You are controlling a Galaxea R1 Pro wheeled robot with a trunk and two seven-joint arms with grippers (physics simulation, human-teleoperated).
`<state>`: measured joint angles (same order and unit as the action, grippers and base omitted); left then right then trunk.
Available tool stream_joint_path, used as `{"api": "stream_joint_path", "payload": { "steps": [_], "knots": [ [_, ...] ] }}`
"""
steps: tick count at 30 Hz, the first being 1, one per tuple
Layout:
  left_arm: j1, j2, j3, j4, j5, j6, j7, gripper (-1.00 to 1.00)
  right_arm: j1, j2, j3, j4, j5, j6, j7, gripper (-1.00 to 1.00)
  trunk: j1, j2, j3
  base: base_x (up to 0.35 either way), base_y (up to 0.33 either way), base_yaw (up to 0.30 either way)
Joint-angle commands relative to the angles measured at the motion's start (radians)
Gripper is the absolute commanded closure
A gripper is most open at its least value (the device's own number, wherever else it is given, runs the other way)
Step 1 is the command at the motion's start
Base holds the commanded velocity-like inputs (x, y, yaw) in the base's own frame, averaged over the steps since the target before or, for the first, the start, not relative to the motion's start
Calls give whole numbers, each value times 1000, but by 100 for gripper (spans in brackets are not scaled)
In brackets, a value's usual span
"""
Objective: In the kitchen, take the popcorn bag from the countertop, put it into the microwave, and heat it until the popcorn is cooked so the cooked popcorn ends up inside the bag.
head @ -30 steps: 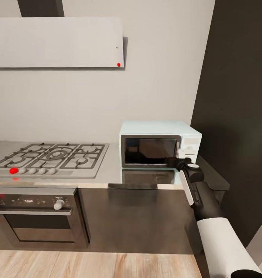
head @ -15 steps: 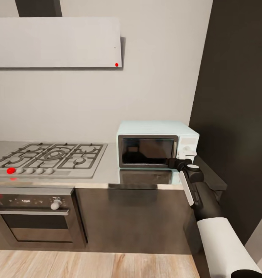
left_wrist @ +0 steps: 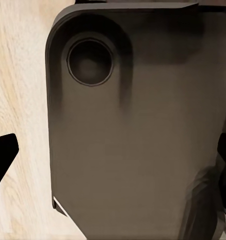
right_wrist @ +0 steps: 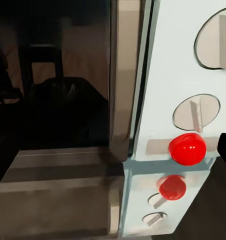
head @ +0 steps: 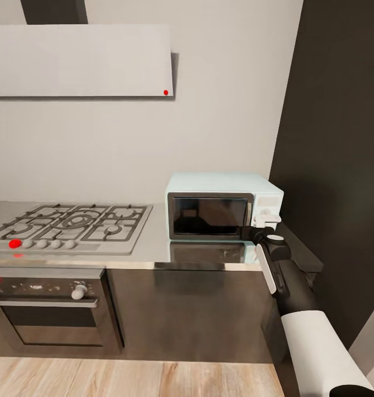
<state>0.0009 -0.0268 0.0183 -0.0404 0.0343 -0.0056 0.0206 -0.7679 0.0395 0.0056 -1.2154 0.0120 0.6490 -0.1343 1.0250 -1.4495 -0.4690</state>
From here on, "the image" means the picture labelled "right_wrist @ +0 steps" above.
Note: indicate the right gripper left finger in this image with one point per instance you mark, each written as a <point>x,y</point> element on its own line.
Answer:
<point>9,148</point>

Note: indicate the microwave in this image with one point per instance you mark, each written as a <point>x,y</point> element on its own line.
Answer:
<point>103,81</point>

